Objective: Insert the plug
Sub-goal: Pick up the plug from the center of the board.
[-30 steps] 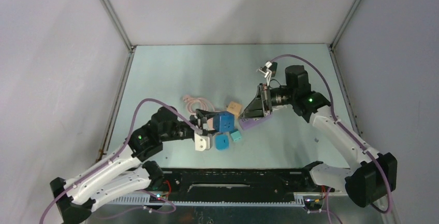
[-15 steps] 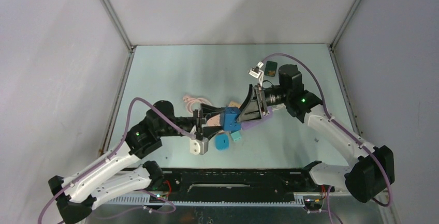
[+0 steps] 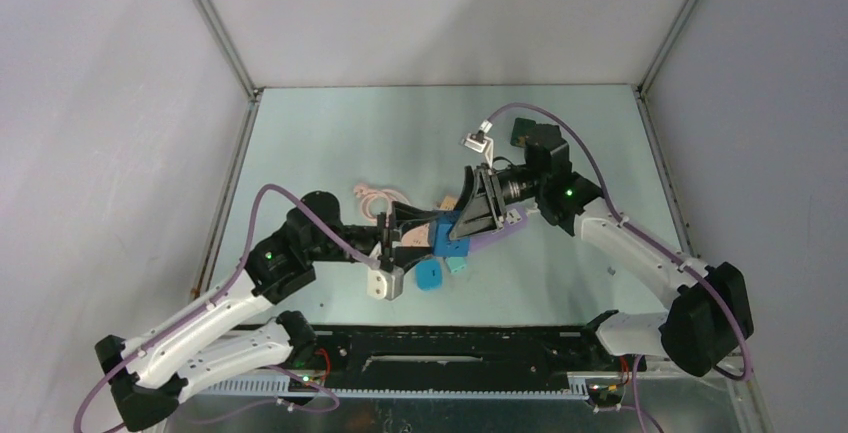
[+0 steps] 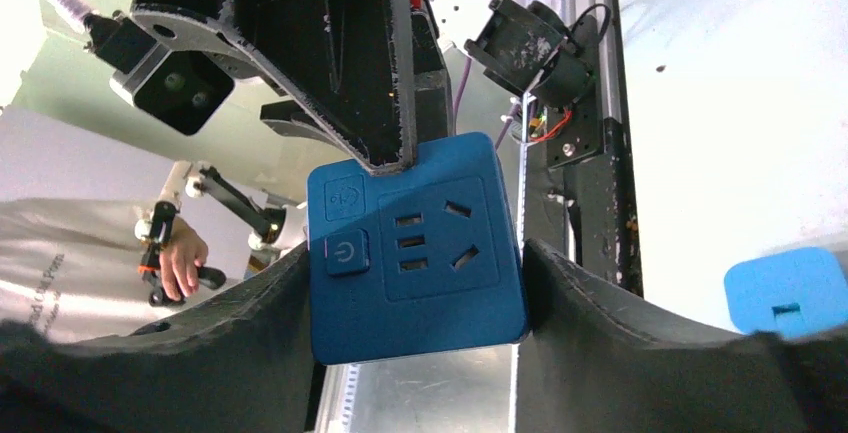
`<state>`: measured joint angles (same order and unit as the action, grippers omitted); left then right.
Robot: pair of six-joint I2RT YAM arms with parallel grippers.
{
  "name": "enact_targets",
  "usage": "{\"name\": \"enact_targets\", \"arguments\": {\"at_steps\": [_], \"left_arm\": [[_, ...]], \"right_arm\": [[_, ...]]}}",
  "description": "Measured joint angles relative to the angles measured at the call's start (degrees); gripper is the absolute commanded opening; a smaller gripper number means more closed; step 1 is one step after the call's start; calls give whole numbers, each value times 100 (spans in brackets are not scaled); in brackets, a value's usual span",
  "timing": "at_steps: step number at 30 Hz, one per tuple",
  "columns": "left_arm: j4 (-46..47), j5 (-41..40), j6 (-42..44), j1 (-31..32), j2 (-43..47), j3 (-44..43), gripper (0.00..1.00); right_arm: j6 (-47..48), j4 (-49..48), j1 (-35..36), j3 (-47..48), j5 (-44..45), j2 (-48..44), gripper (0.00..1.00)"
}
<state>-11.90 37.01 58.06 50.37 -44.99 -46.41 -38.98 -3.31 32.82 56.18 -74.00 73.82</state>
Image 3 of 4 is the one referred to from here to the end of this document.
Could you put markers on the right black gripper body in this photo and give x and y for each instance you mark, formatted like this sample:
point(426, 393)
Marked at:
point(509, 187)

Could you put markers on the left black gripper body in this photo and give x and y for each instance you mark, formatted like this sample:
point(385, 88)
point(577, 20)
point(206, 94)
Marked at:
point(388, 235)

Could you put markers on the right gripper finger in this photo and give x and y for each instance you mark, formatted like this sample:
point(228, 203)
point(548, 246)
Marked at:
point(468, 222)
point(469, 189)

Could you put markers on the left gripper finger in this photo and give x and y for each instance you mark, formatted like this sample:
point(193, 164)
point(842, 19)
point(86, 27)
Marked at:
point(407, 216)
point(407, 258)

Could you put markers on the dark blue cube socket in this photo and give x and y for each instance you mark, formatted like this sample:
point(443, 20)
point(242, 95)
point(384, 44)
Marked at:
point(443, 245)

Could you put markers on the purple power strip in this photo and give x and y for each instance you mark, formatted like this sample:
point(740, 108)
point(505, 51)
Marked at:
point(516, 219)

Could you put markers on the beige cube socket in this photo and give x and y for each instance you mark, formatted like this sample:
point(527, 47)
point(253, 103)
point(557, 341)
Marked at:
point(448, 203)

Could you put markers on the dark green cube socket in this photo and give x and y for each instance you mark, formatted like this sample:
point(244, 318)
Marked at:
point(523, 132)

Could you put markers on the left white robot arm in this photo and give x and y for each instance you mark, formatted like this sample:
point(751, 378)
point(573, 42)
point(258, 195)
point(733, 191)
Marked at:
point(151, 375)

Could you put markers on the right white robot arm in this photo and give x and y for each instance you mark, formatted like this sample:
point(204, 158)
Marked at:
point(708, 313)

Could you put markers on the light blue flat adapter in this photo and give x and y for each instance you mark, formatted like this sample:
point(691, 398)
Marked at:
point(428, 275)

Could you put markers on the round pink power strip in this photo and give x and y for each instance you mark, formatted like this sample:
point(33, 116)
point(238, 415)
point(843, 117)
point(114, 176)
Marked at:
point(418, 236)

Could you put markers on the teal small cube adapter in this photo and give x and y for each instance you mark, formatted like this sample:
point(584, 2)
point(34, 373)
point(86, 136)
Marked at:
point(456, 265)

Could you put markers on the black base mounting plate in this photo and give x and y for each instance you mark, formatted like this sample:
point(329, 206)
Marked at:
point(535, 358)

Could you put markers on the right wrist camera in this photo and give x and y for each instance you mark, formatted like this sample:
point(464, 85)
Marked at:
point(480, 142)

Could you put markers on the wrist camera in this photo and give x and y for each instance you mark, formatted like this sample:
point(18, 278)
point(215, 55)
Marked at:
point(480, 142)
point(382, 285)

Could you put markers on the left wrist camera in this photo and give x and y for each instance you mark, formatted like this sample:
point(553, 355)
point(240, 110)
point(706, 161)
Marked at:
point(382, 285)

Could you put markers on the grey cable duct rail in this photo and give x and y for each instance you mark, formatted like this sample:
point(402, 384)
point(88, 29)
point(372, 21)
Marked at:
point(267, 385)

